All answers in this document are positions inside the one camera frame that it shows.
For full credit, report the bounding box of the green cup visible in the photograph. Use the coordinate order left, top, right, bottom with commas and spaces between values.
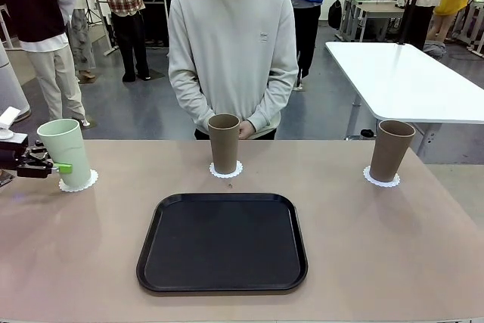
36, 119, 92, 188

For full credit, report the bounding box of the person's right forearm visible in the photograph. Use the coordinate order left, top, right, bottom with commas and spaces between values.
169, 69, 215, 127

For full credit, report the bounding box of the black tripod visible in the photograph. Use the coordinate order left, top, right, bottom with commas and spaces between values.
396, 0, 430, 47

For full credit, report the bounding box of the black hanging bag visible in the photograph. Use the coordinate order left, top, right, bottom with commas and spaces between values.
327, 0, 343, 31

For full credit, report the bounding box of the white table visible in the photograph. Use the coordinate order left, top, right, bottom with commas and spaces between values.
324, 41, 484, 157

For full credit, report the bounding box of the white cylinder appliance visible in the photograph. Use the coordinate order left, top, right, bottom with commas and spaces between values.
0, 41, 31, 123

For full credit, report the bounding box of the person in grey sweatshirt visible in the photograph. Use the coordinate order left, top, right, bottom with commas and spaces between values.
168, 0, 299, 141

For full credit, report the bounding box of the brown cup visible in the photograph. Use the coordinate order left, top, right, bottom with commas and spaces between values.
207, 113, 241, 175
369, 120, 416, 183

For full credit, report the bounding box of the person's left forearm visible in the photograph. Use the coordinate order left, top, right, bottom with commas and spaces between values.
245, 69, 299, 131

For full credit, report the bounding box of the white paper doily coaster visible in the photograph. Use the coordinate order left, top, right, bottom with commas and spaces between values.
59, 169, 100, 192
363, 166, 401, 188
209, 162, 244, 179

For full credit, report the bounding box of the grey cloth bundle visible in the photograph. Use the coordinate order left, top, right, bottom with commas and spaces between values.
423, 40, 448, 60

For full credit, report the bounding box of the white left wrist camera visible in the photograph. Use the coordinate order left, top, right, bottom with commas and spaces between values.
0, 107, 20, 139

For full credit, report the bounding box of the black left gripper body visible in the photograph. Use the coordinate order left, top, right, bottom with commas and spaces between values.
0, 133, 29, 171

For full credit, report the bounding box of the grey desk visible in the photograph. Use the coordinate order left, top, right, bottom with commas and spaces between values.
338, 0, 405, 42

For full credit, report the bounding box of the person in patterned grey skirt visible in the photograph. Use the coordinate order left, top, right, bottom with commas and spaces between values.
56, 0, 98, 82

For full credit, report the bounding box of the black plastic tray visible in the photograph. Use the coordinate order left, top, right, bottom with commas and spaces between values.
136, 192, 309, 293

